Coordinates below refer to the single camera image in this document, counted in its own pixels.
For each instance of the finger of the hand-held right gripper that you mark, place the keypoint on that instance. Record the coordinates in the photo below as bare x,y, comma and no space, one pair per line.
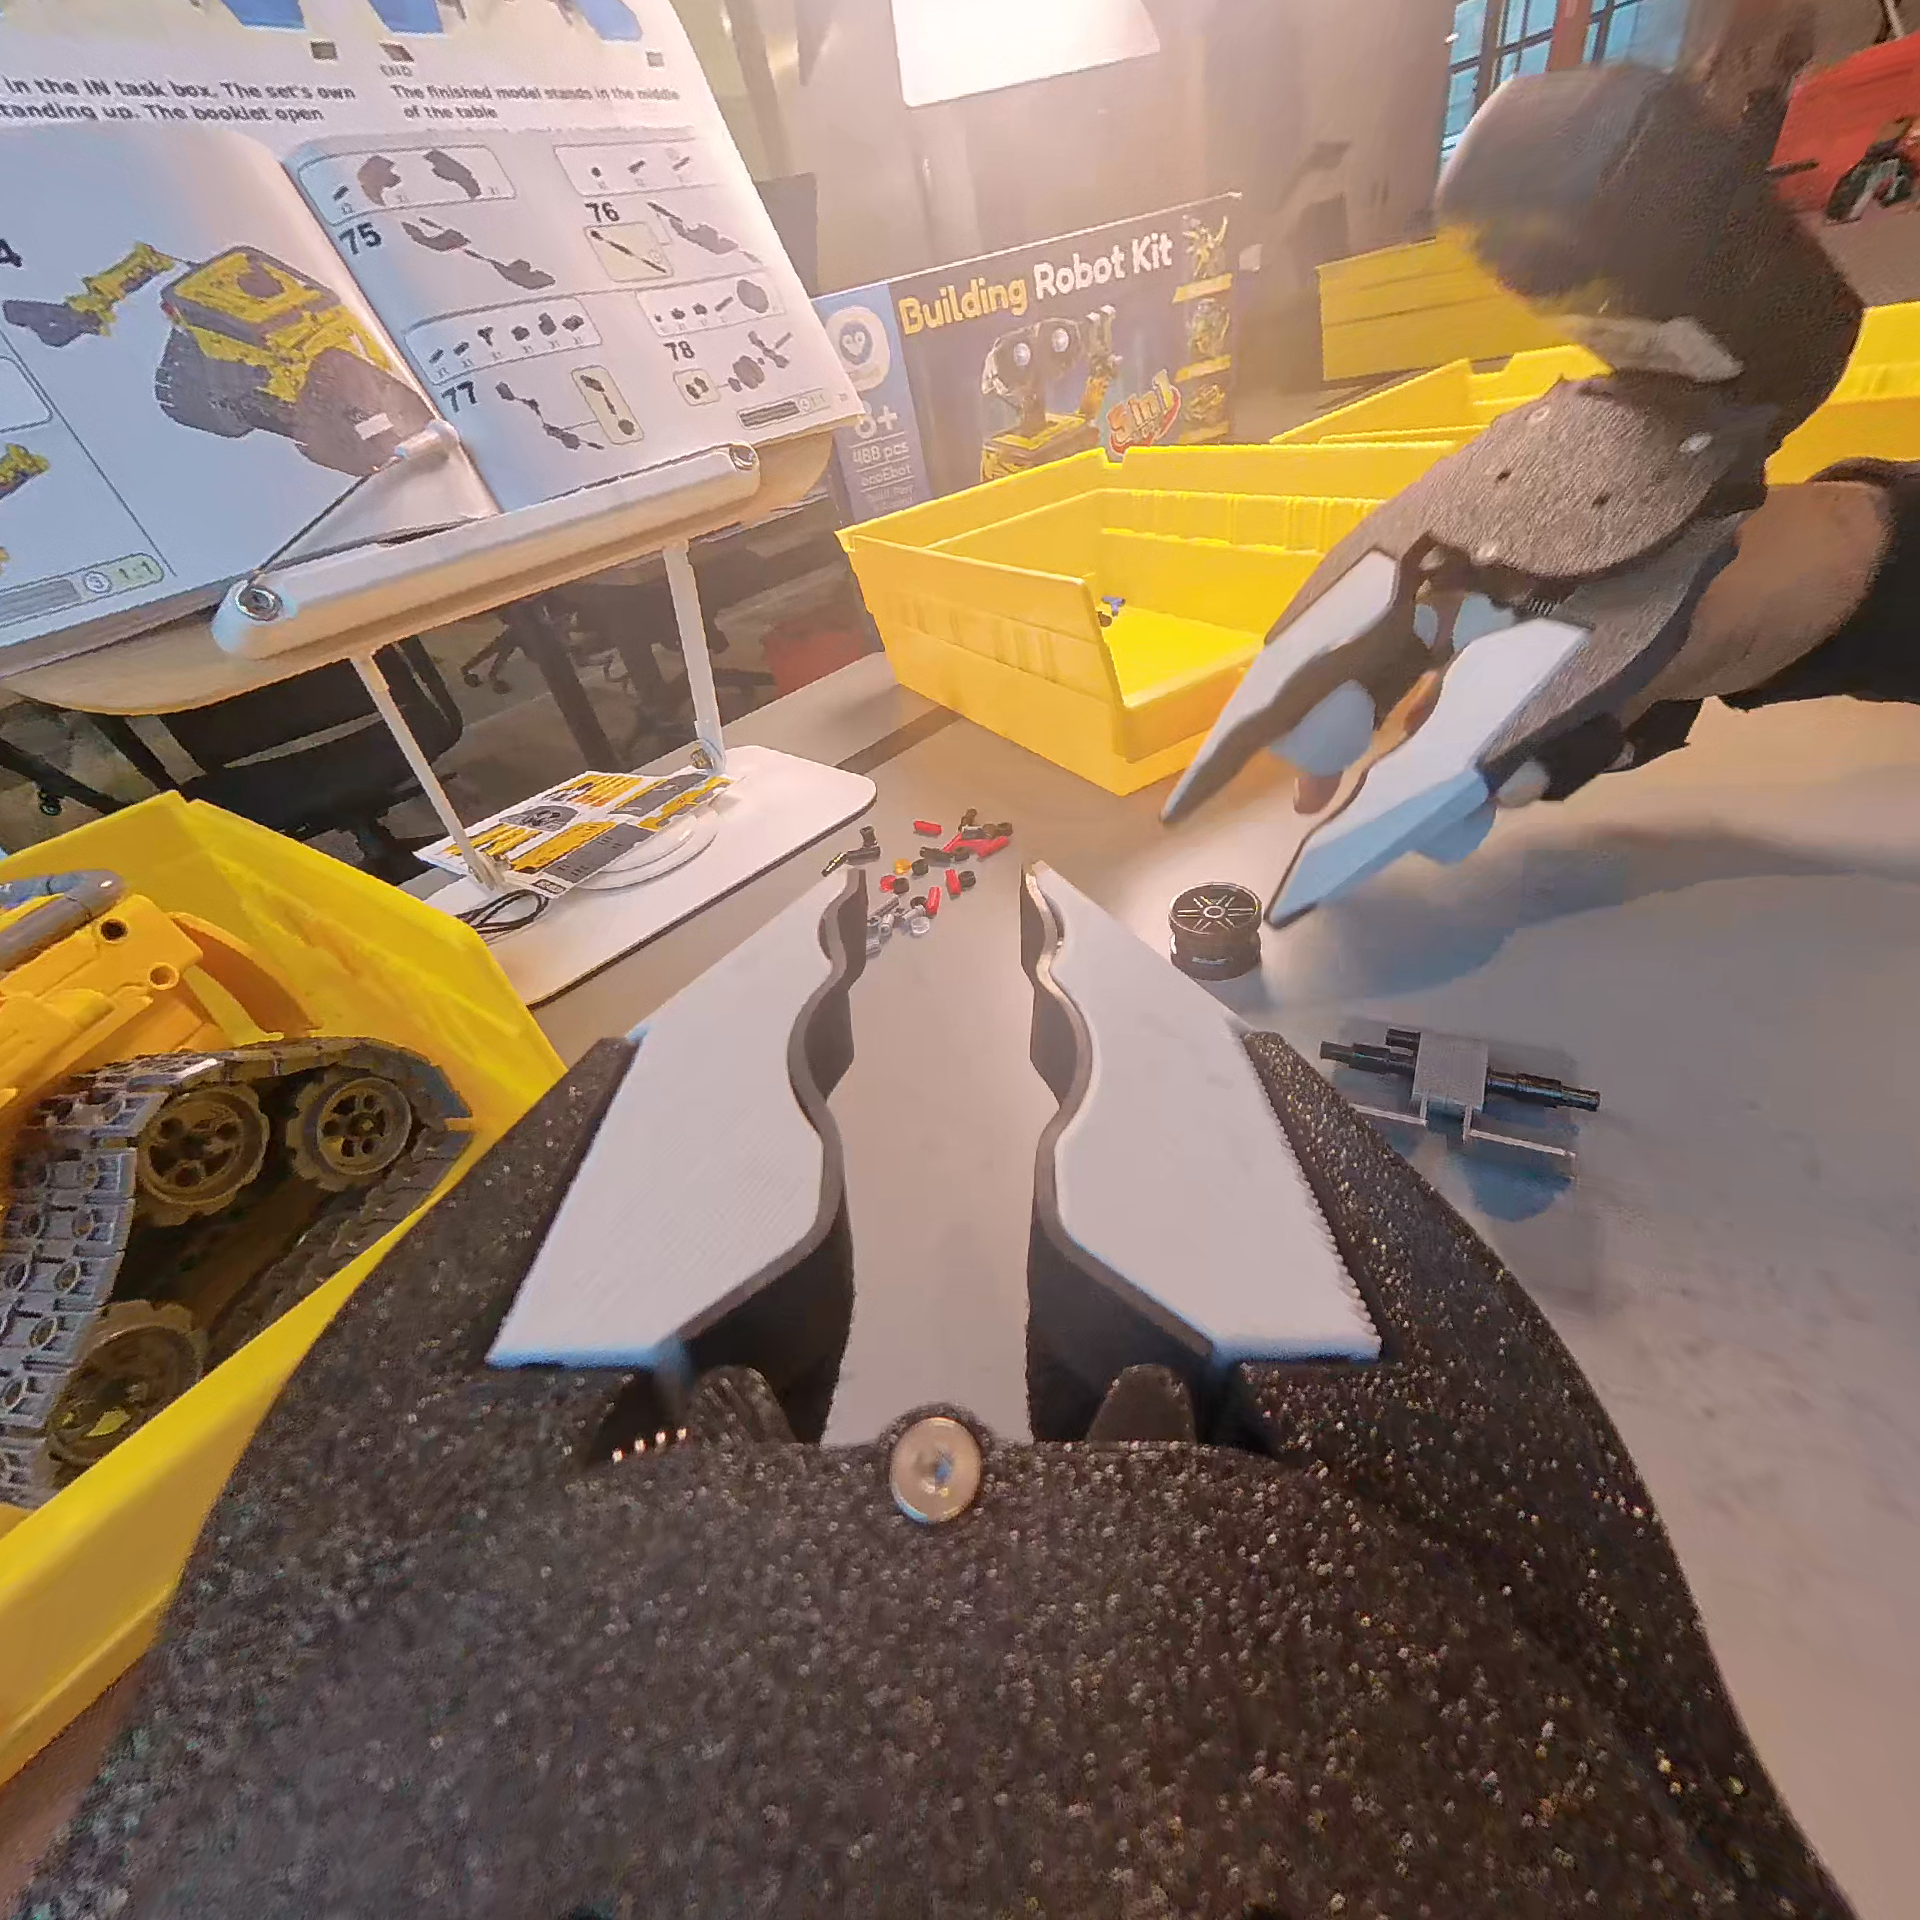
1441,737
1304,657

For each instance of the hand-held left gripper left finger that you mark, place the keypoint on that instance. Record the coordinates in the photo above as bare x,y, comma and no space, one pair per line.
692,1203

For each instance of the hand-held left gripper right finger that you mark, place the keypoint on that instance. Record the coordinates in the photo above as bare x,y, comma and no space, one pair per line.
1202,1203

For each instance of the black spoked toy wheel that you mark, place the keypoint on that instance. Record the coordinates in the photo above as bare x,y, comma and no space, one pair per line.
1220,923

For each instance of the silver panel toy piece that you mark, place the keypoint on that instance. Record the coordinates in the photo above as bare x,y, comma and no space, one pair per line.
1453,1071

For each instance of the printed task sheet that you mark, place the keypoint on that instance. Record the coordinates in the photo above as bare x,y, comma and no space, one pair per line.
451,60

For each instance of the wide yellow plastic bin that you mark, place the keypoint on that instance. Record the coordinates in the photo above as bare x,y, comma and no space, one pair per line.
977,630

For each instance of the yellow black sticker sheet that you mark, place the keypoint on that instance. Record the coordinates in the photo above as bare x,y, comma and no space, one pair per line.
584,825

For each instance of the deep yellow plastic bin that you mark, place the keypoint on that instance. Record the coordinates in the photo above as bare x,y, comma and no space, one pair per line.
372,960

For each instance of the pile of small building parts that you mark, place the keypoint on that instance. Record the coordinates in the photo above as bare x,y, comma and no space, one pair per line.
932,869

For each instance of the robot kit box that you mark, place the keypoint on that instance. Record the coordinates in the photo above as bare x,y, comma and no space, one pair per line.
1051,300

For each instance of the red wheeled cart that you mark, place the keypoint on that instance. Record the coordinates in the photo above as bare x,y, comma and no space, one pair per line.
1857,106

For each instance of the yellow tracked toy robot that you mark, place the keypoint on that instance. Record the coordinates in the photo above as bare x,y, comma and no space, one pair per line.
148,1125

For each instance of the black office chair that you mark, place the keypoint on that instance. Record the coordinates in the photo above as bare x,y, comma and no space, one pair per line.
299,737

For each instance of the studio light panel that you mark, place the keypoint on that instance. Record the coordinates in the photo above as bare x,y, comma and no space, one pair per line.
1019,46

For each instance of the instruction booklet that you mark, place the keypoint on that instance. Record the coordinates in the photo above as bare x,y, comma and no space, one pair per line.
227,331

